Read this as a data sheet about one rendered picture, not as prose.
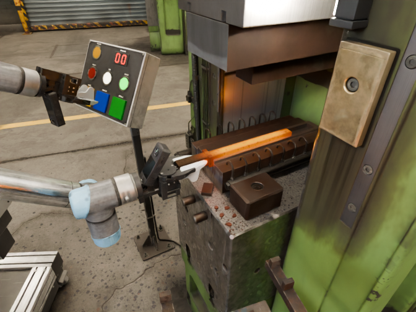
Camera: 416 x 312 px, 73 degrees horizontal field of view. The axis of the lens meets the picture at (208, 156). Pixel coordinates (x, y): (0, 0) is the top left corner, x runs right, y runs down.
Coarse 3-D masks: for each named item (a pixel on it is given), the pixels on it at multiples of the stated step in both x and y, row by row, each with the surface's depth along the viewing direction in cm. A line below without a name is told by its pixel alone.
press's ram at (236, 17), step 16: (192, 0) 65; (208, 0) 59; (224, 0) 54; (240, 0) 50; (256, 0) 50; (272, 0) 51; (288, 0) 53; (304, 0) 55; (320, 0) 57; (336, 0) 59; (208, 16) 61; (224, 16) 57; (240, 16) 51; (256, 16) 52; (272, 16) 53; (288, 16) 55; (304, 16) 57; (320, 16) 59
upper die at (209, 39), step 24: (192, 24) 68; (216, 24) 59; (288, 24) 62; (312, 24) 65; (192, 48) 72; (216, 48) 62; (240, 48) 59; (264, 48) 62; (288, 48) 65; (312, 48) 69; (336, 48) 73
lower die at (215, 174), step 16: (256, 128) 99; (272, 128) 97; (288, 128) 95; (192, 144) 91; (208, 144) 89; (224, 144) 89; (272, 144) 88; (288, 144) 88; (304, 144) 88; (224, 160) 81; (256, 160) 81; (208, 176) 86; (224, 176) 77; (224, 192) 81
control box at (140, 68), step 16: (112, 48) 109; (128, 48) 104; (96, 64) 114; (112, 64) 109; (128, 64) 104; (144, 64) 101; (96, 80) 114; (112, 80) 109; (128, 80) 104; (144, 80) 103; (112, 96) 108; (128, 96) 104; (144, 96) 106; (96, 112) 113; (128, 112) 104; (144, 112) 109
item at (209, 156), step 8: (264, 136) 89; (272, 136) 89; (280, 136) 90; (232, 144) 85; (240, 144) 85; (248, 144) 85; (256, 144) 86; (208, 152) 80; (216, 152) 82; (224, 152) 82; (232, 152) 83; (176, 160) 78; (184, 160) 78; (192, 160) 78; (200, 160) 78; (208, 160) 80
